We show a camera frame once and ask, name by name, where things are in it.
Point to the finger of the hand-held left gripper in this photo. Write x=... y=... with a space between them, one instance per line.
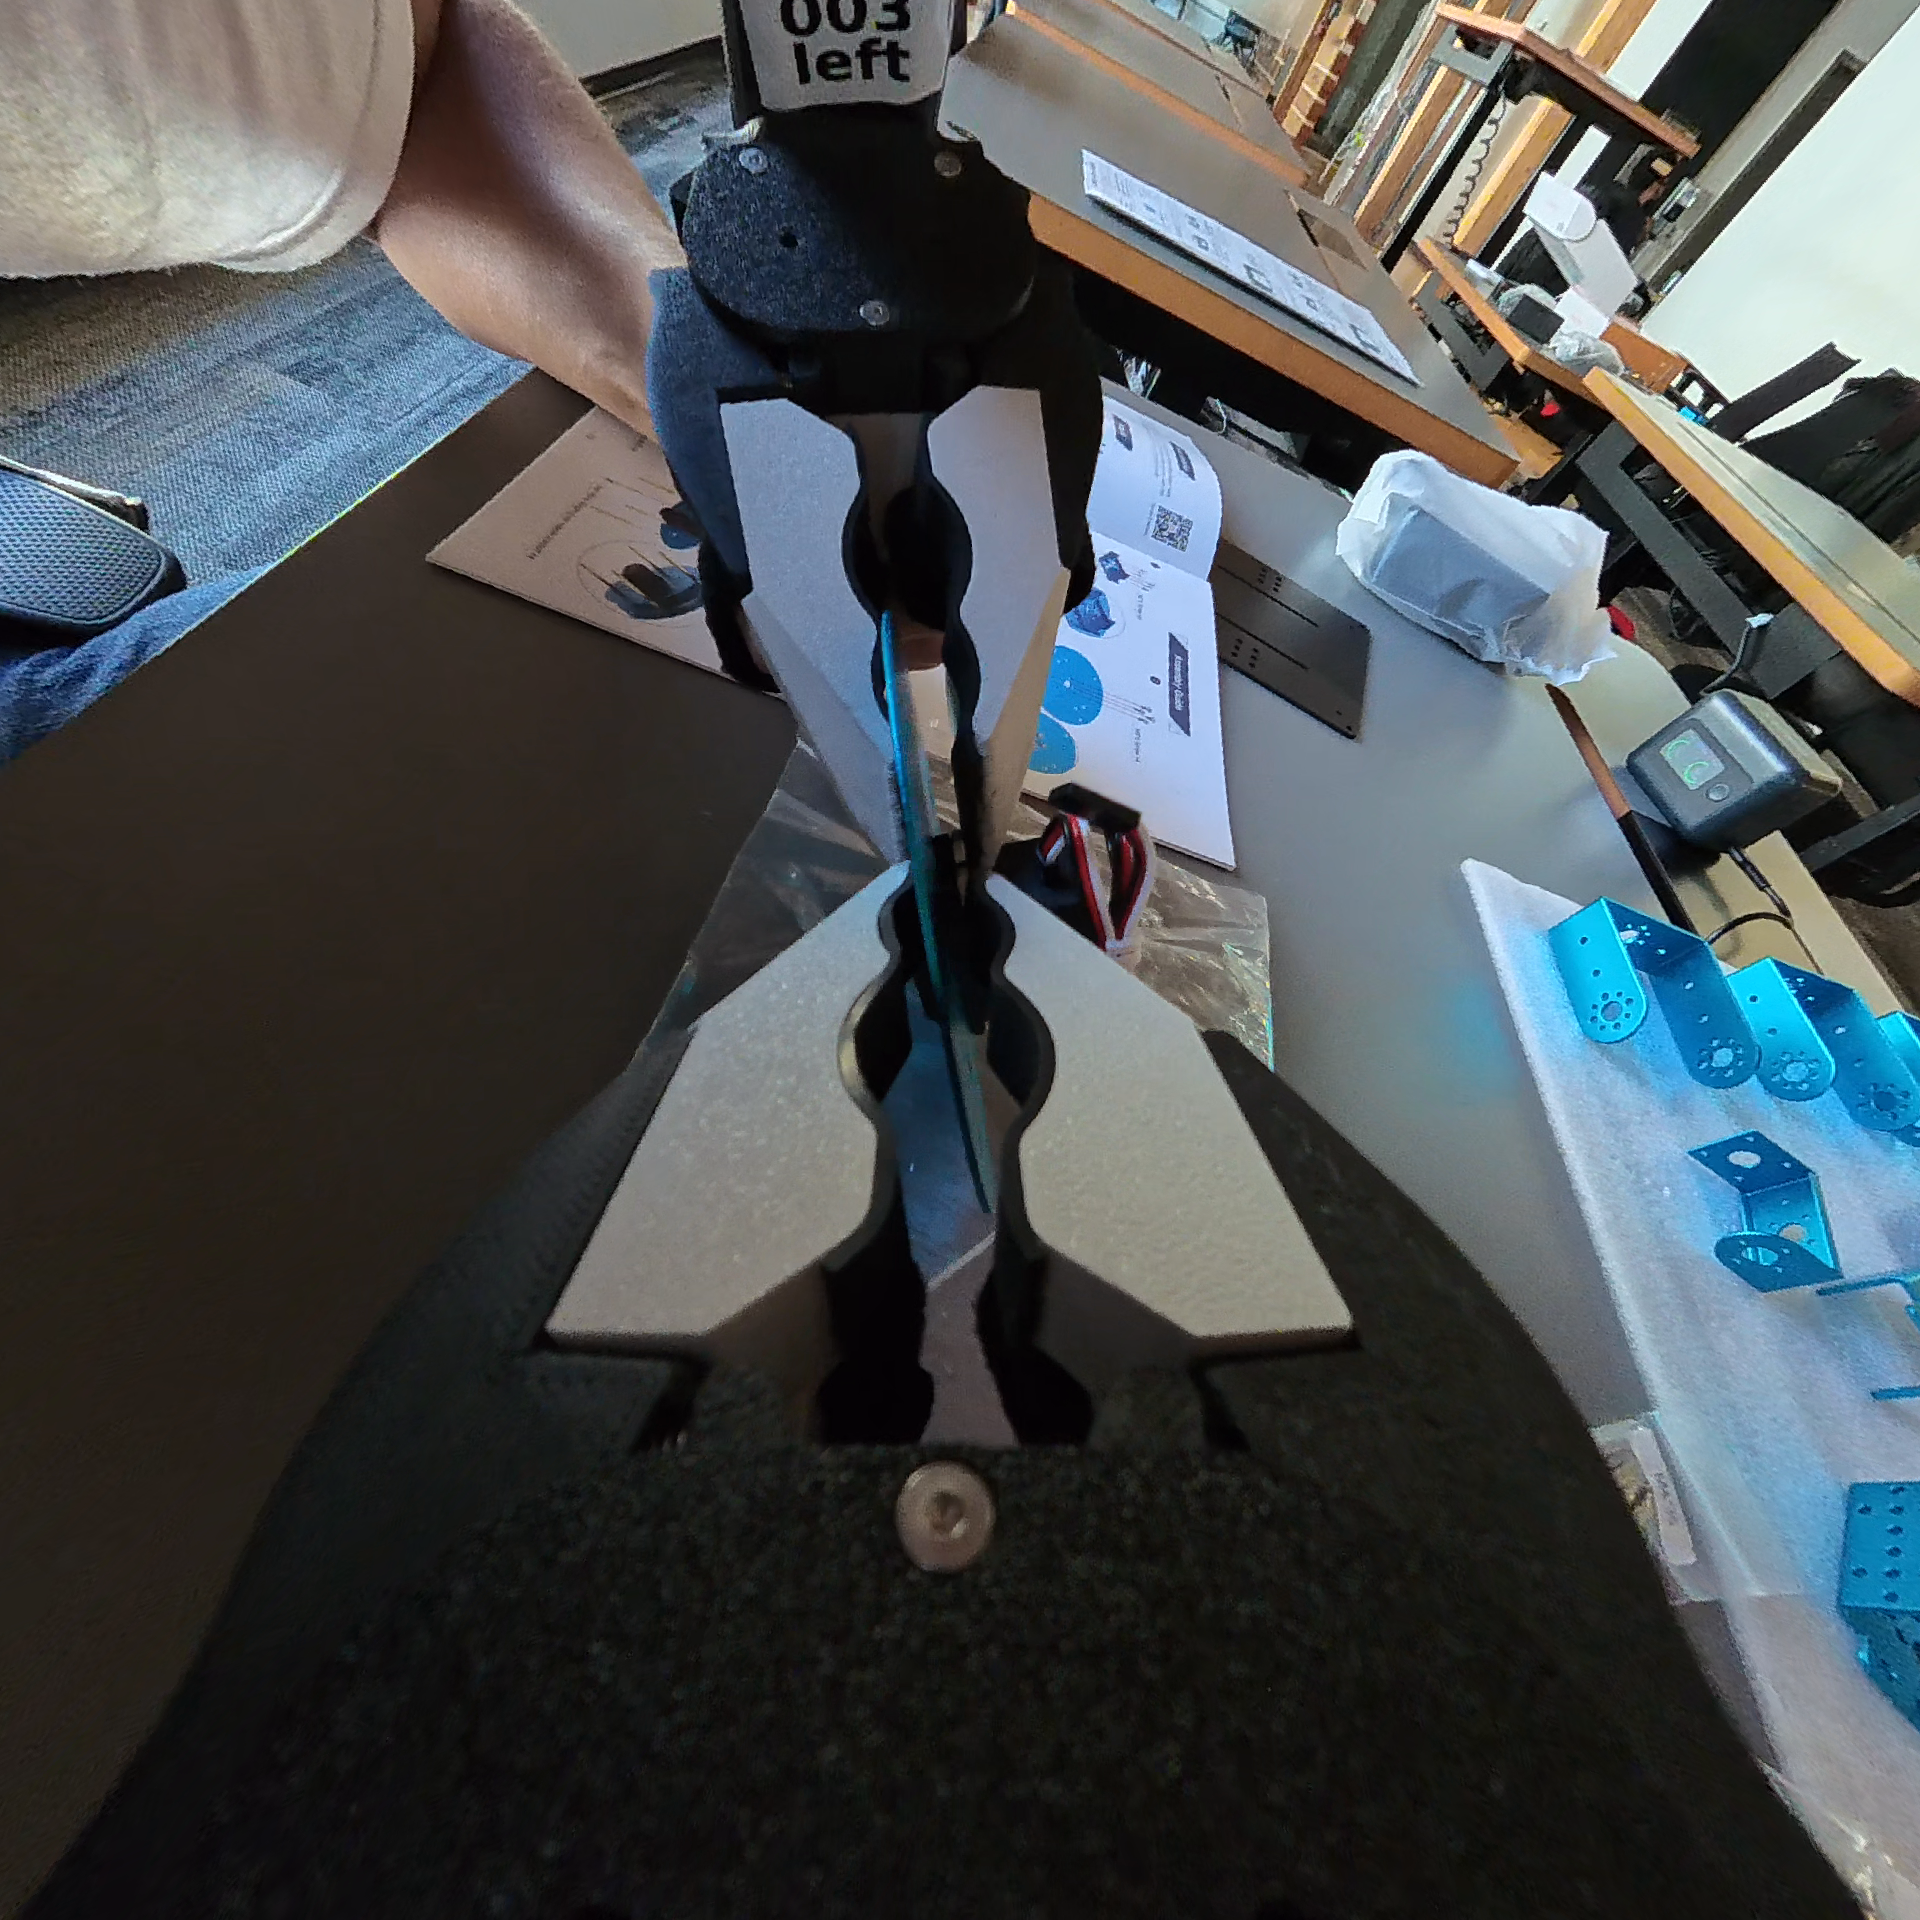
x=796 y=541
x=1014 y=511

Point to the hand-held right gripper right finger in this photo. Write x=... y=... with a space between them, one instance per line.
x=1201 y=1185

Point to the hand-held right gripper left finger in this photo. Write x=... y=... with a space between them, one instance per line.
x=721 y=1185

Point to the blue round metal plate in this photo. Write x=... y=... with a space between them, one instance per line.
x=939 y=931

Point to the person's left forearm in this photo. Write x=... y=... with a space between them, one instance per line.
x=524 y=211

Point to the dark grey desk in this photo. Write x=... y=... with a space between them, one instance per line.
x=300 y=974

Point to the person's left hand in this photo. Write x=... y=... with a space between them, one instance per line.
x=918 y=648

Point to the clear plastic bag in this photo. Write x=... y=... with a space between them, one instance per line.
x=1201 y=944

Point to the white instruction sheet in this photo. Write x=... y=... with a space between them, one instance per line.
x=1155 y=705

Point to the black flat metal plate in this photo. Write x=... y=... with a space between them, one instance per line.
x=1291 y=638

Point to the paper sheet on far table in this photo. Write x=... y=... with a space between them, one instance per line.
x=1245 y=254

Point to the white foam sheet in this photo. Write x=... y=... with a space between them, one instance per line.
x=1622 y=1201

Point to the white plastic bag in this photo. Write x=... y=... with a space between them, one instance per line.
x=1471 y=557

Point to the pile of clear hardware bags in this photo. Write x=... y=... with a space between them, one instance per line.
x=1652 y=1501

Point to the person's blue jeans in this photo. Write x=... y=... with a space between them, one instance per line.
x=106 y=661

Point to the black bag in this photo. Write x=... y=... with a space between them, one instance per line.
x=1869 y=451

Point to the small blue metal bracket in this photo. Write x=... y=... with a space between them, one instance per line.
x=1780 y=1215

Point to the teal metal bracket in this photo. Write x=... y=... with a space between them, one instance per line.
x=1876 y=1286

